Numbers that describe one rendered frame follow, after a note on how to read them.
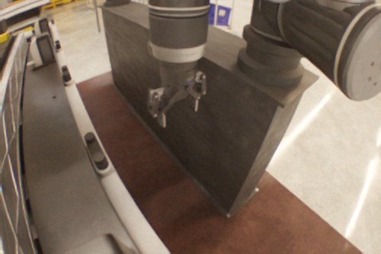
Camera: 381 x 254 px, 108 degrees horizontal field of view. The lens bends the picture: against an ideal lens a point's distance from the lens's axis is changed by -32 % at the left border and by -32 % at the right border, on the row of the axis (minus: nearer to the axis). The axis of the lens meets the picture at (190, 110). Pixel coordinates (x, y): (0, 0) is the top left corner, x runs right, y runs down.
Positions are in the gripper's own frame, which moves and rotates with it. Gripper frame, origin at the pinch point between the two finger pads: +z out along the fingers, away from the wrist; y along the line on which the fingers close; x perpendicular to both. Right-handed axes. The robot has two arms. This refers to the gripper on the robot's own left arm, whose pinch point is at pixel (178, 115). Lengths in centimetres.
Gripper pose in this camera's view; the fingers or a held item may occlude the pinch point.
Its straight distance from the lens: 49.1
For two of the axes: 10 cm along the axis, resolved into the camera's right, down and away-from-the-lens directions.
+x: -6.2, -5.3, 5.8
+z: -0.3, 7.5, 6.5
